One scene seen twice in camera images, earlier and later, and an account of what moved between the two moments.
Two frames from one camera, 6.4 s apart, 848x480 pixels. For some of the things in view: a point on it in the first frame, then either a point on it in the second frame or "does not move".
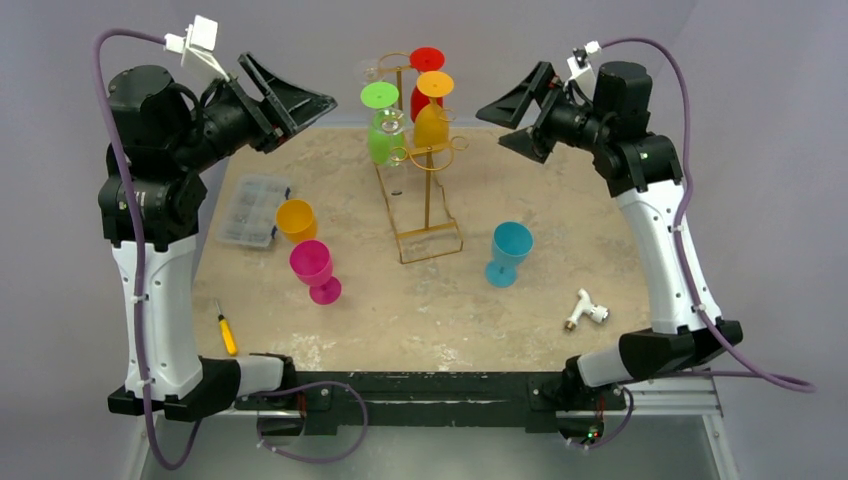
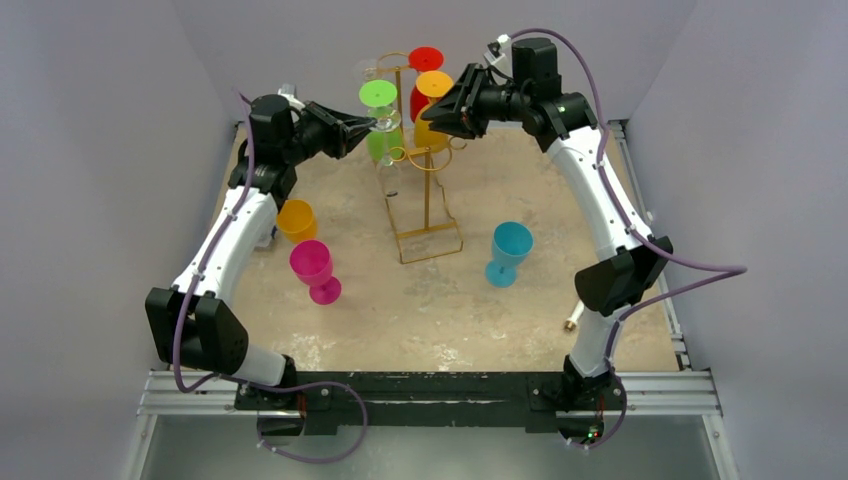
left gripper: x=295 y=105 → x=335 y=124
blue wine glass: x=511 y=243 does not move
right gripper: x=541 y=110 → x=472 y=104
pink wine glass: x=311 y=262 does not move
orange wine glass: x=296 y=220 does not move
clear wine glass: x=389 y=121 does not move
